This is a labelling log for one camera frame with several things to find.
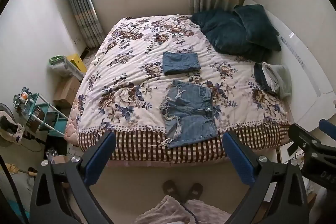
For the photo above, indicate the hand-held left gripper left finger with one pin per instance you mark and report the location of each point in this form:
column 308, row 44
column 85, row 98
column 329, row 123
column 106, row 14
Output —
column 99, row 158

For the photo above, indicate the standing fan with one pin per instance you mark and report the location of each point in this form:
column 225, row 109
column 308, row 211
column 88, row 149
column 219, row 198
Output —
column 8, row 127

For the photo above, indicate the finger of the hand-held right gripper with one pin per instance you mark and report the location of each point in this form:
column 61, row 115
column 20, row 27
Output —
column 327, row 128
column 302, row 134

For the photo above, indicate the person's pink fuzzy pants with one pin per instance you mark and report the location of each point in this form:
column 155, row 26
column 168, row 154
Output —
column 162, row 213

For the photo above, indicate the brown slipper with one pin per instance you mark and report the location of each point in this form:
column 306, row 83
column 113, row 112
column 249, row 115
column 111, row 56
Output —
column 171, row 190
column 194, row 191

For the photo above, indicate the floral quilted bedspread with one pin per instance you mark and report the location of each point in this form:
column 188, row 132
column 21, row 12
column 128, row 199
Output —
column 123, row 74

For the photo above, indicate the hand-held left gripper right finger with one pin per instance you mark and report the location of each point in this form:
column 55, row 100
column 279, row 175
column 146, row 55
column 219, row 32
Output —
column 239, row 161

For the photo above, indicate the folded denim shorts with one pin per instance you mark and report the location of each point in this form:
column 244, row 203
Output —
column 180, row 62

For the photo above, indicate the clear plastic storage bin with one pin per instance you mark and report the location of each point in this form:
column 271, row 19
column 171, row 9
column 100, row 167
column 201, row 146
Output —
column 64, row 66

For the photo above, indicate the frayed denim shorts pants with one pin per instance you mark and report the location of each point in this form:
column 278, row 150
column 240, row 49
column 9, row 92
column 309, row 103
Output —
column 187, row 113

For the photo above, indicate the folded white garment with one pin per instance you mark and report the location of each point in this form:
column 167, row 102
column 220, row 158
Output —
column 271, row 75

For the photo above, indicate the white nightstand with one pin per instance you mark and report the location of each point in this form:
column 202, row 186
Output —
column 284, row 157

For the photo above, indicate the large dark teal pillow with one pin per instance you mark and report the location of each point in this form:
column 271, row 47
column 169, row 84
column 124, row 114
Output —
column 225, row 32

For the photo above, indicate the folded grey-green garment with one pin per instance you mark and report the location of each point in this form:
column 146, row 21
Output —
column 284, row 82

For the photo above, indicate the small dark teal pillow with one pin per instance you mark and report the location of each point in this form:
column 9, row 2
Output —
column 258, row 26

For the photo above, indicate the folded dark navy garment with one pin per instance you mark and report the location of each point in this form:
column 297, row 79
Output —
column 262, row 79

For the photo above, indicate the brown cardboard box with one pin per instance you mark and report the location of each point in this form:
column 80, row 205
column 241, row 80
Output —
column 67, row 91

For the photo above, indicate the white bed headboard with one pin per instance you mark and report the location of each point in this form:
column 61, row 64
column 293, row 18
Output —
column 302, row 61

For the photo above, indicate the yellow box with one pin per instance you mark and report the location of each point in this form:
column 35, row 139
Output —
column 77, row 62

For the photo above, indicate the teal shelf rack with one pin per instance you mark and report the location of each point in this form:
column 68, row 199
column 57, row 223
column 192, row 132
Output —
column 44, row 111

